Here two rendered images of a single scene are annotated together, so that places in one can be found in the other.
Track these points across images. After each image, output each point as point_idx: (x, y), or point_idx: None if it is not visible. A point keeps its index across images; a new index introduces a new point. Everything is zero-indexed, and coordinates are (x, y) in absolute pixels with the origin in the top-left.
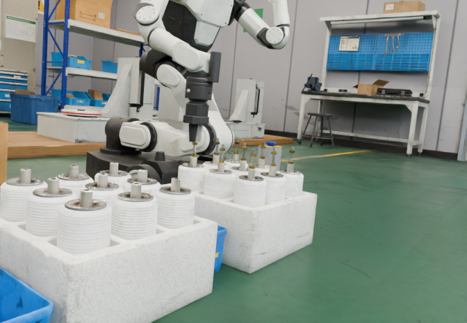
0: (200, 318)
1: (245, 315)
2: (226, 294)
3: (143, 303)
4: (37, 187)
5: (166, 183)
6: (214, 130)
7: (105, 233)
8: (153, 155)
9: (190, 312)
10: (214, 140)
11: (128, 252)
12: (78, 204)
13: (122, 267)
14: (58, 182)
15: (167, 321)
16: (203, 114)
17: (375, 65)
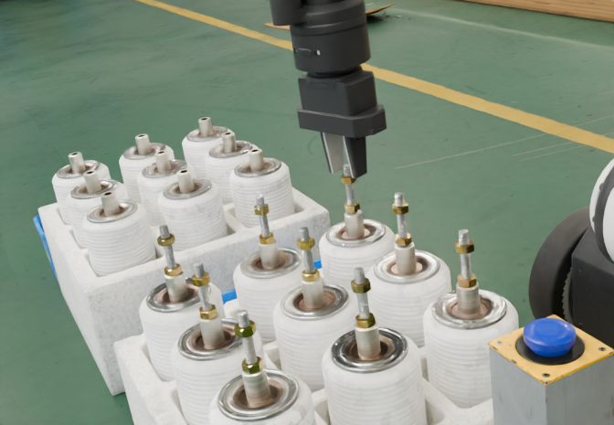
0: (59, 377)
1: (29, 419)
2: (96, 411)
3: (73, 306)
4: (185, 143)
5: (584, 292)
6: (608, 186)
7: (59, 203)
8: None
9: (79, 370)
10: (594, 222)
11: (50, 234)
12: (86, 166)
13: (53, 246)
14: (137, 141)
15: (77, 351)
16: (320, 106)
17: None
